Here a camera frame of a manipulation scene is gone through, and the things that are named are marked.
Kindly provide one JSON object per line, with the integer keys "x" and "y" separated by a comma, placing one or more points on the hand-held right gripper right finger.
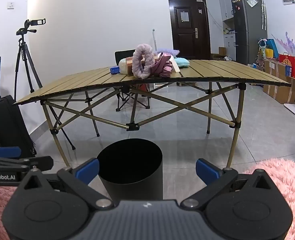
{"x": 207, "y": 171}

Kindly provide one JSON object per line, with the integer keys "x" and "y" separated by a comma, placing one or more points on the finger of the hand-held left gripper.
{"x": 7, "y": 152}
{"x": 25, "y": 162}

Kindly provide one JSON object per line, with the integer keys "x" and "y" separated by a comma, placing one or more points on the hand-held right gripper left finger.
{"x": 87, "y": 170}

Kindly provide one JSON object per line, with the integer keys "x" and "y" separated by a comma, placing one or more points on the black cylindrical trash bin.
{"x": 130, "y": 170}

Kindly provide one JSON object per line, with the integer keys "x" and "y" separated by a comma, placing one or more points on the light blue plush mitt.
{"x": 182, "y": 62}

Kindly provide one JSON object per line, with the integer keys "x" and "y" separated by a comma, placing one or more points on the orange sponge block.
{"x": 130, "y": 67}

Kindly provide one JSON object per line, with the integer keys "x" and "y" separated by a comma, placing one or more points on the black suitcase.
{"x": 5, "y": 127}

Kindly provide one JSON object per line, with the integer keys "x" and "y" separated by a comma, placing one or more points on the pink fluffy rug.
{"x": 287, "y": 180}

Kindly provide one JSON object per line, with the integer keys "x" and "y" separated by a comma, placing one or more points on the tan folding camping table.
{"x": 212, "y": 72}

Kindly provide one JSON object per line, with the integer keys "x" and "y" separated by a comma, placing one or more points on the blue tissue packet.
{"x": 114, "y": 70}

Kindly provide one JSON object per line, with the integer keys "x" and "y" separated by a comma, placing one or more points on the large cardboard box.
{"x": 277, "y": 85}

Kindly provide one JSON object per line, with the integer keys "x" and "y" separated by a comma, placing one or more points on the small cardboard box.
{"x": 221, "y": 53}

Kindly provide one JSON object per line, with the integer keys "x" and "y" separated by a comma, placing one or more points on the black folding chair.
{"x": 123, "y": 55}

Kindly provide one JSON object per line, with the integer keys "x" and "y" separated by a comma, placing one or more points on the purple fluffy pouch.
{"x": 171, "y": 52}

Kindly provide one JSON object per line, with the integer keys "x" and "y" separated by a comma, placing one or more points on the white base cabinet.
{"x": 230, "y": 47}

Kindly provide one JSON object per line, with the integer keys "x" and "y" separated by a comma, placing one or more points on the dark brown door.
{"x": 187, "y": 45}

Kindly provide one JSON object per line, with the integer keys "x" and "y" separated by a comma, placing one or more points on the yellow gift bag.
{"x": 268, "y": 53}

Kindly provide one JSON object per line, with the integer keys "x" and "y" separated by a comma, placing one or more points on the red gift box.
{"x": 290, "y": 66}

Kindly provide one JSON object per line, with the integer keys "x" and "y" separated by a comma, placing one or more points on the blue gift bag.
{"x": 273, "y": 47}

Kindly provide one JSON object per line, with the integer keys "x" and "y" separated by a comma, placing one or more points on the white mop pole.
{"x": 154, "y": 40}

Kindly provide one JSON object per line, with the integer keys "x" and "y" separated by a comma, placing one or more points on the grey refrigerator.
{"x": 247, "y": 35}

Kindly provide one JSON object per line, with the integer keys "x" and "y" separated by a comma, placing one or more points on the white paper sheet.
{"x": 184, "y": 16}

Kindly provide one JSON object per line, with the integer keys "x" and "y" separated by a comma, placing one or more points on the white hangers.
{"x": 263, "y": 12}

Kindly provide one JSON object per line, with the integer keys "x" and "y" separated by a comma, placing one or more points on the clear plastic pouch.
{"x": 252, "y": 2}

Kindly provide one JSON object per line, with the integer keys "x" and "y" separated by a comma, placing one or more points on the black camera tripod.
{"x": 22, "y": 55}

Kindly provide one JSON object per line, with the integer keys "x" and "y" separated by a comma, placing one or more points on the purple coral wall decoration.
{"x": 291, "y": 43}

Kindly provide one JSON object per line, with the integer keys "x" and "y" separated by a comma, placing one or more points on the white wall cabinet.
{"x": 228, "y": 2}

